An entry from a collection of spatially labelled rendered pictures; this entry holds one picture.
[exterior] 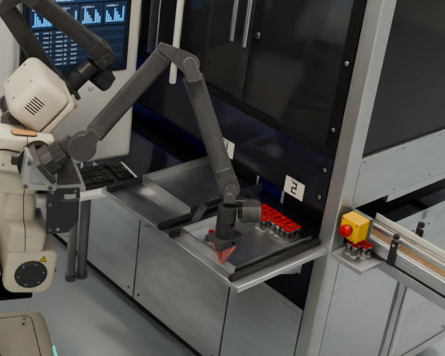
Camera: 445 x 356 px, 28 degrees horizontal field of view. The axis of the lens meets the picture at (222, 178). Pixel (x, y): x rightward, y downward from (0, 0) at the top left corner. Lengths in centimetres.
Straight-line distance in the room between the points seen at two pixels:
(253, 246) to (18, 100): 87
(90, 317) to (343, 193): 153
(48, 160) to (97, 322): 148
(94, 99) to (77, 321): 106
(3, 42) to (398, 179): 142
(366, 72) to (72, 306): 190
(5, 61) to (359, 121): 123
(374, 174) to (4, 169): 116
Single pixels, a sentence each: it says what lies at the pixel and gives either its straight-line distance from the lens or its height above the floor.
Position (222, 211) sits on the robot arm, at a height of 109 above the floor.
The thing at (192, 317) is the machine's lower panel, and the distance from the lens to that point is 359.
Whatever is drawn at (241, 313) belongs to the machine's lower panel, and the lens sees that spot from 335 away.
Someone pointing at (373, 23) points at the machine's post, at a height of 165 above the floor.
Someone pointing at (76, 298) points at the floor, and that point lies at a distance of 403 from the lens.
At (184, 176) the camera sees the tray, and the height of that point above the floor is 88.
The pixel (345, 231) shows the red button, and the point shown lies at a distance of 279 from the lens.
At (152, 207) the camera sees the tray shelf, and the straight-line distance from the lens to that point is 300.
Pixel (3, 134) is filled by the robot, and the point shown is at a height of 123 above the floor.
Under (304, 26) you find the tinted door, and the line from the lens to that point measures 279.
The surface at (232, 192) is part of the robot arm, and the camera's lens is 258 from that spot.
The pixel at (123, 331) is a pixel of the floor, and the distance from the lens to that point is 386.
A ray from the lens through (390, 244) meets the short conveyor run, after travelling 293.
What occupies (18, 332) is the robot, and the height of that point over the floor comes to 28.
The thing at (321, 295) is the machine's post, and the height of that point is 70.
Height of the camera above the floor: 240
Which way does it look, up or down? 28 degrees down
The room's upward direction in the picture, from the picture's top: 8 degrees clockwise
